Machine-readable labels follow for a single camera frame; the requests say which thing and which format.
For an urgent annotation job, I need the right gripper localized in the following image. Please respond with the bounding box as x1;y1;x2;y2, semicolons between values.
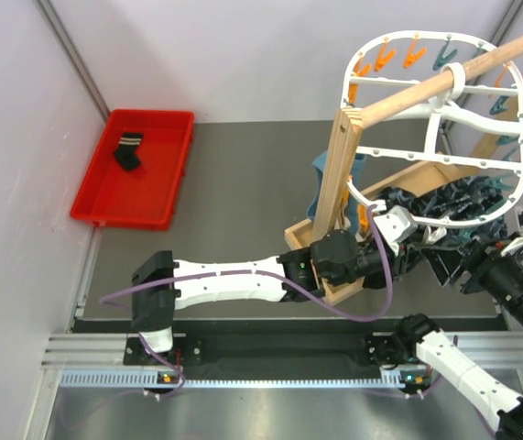
419;227;523;344

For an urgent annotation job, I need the white grey clothespin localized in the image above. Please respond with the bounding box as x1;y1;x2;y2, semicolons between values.
422;225;447;245

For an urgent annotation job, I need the orange clothespin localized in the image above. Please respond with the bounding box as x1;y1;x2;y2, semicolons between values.
356;205;370;241
340;190;351;228

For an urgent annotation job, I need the white clip hanger frame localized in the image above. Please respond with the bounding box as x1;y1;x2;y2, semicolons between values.
341;30;523;229

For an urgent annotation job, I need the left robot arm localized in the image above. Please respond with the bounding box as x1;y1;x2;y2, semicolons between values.
131;206;418;364

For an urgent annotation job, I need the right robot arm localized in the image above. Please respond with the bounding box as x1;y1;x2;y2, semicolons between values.
366;247;523;439

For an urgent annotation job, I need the teal cloth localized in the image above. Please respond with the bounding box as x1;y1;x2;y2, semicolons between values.
307;151;366;235

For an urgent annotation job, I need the dark patterned cloth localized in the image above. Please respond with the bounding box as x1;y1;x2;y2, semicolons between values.
377;176;510;248

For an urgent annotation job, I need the wooden rack stand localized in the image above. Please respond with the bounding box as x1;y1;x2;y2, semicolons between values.
284;22;523;307

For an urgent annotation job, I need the red plastic tray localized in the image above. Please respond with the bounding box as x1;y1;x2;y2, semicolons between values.
70;109;195;231

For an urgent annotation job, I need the black striped sock upper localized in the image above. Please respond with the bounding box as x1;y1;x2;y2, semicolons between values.
114;132;144;171

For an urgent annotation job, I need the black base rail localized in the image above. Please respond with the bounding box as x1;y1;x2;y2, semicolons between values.
123;318;431;381

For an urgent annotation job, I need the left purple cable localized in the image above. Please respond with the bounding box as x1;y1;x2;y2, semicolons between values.
100;203;393;400

